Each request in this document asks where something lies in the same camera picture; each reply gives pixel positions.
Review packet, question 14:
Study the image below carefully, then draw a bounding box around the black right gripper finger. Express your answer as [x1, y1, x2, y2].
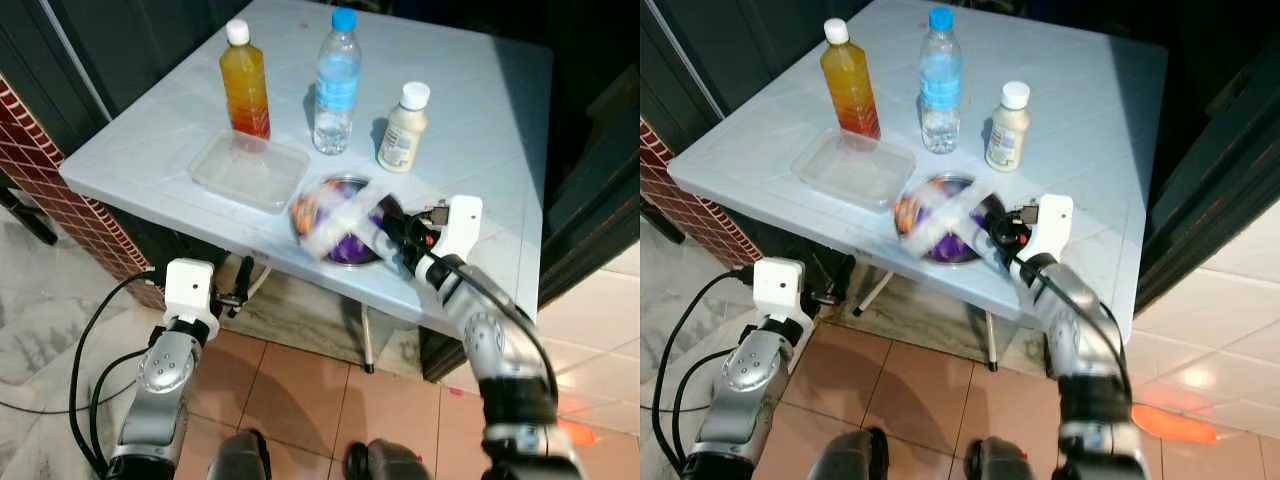
[975, 195, 1001, 249]
[378, 195, 406, 249]

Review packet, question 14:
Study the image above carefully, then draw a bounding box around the steel bowl with food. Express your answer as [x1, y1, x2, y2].
[288, 175, 406, 268]
[893, 175, 1006, 266]

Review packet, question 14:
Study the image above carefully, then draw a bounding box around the small beige bottle white cap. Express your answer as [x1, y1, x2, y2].
[985, 82, 1031, 173]
[377, 82, 432, 174]

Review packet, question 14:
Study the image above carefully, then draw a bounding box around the clear plastic food container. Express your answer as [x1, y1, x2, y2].
[793, 130, 917, 211]
[188, 130, 311, 214]

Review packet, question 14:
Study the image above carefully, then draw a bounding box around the white folding table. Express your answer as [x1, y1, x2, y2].
[60, 0, 554, 376]
[668, 0, 1169, 373]

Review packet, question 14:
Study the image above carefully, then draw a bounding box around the clear water bottle blue cap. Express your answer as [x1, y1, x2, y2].
[918, 6, 963, 156]
[312, 8, 363, 156]

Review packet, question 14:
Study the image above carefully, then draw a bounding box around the grey robot left leg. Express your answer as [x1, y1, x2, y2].
[208, 430, 271, 480]
[808, 428, 891, 480]

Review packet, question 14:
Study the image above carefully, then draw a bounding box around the grey robot leg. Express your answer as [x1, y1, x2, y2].
[965, 437, 1036, 480]
[808, 428, 891, 480]
[345, 438, 431, 480]
[208, 430, 271, 480]

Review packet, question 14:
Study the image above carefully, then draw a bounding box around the dark door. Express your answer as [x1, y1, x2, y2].
[540, 40, 641, 306]
[1135, 30, 1280, 311]

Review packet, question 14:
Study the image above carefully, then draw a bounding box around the orange juice bottle white cap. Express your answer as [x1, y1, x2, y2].
[219, 20, 271, 141]
[820, 18, 883, 141]

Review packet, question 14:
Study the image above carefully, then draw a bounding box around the grey robot right leg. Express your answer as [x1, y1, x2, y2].
[965, 437, 1036, 480]
[345, 438, 431, 480]

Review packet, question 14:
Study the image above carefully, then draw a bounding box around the orange object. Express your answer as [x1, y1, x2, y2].
[1130, 403, 1219, 445]
[556, 418, 599, 448]

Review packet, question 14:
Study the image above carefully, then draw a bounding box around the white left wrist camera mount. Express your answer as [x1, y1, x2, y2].
[752, 258, 807, 331]
[163, 258, 219, 336]

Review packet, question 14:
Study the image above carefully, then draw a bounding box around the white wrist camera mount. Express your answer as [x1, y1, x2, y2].
[163, 258, 219, 336]
[432, 195, 484, 263]
[1026, 194, 1075, 263]
[752, 258, 807, 331]

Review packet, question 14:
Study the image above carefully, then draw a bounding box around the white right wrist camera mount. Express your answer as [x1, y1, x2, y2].
[432, 195, 484, 263]
[1026, 194, 1075, 263]

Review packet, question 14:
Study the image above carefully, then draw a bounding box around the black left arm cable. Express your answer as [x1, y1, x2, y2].
[672, 347, 741, 471]
[88, 347, 151, 471]
[66, 268, 166, 479]
[652, 268, 756, 479]

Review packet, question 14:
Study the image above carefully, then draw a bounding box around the thin black floor cable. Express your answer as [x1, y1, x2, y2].
[640, 385, 721, 413]
[0, 375, 136, 416]

